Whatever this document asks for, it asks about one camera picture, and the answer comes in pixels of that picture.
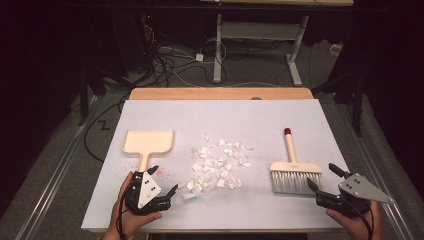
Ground black floor cable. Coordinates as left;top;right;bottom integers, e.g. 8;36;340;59
83;96;131;164

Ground white box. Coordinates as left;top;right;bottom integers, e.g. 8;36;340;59
329;43;344;57

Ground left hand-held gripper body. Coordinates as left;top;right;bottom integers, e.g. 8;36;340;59
124;169;173;216

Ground tangle of black cables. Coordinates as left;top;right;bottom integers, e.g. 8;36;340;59
143;23;228;88

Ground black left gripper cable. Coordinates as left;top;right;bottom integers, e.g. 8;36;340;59
114;184;134;240

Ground person's right hand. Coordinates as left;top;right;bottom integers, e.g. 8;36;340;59
325;199;384;240

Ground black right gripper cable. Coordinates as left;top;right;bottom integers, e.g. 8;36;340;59
349;198;375;240

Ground person's left hand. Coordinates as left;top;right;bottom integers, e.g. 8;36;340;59
101;171;163;240

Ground wooden table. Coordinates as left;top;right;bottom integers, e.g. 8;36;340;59
128;87;315;101

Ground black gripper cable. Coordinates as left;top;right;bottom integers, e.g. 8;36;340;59
349;198;375;240
114;184;134;240

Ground white frame desk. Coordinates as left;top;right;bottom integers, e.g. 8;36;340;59
199;0;355;87

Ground pile of white paper scraps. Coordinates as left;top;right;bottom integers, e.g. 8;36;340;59
181;132;255;201

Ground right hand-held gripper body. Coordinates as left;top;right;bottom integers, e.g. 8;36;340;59
314;172;396;220

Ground metal floor rail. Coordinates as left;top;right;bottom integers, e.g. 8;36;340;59
16;95;99;240
336;101;416;240

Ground white foam board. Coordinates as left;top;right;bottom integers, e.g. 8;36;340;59
80;98;374;233

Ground cream brush with red tip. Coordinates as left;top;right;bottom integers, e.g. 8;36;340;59
269;127;324;195

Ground cream plastic dustpan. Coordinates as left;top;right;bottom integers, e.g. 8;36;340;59
120;129;175;174

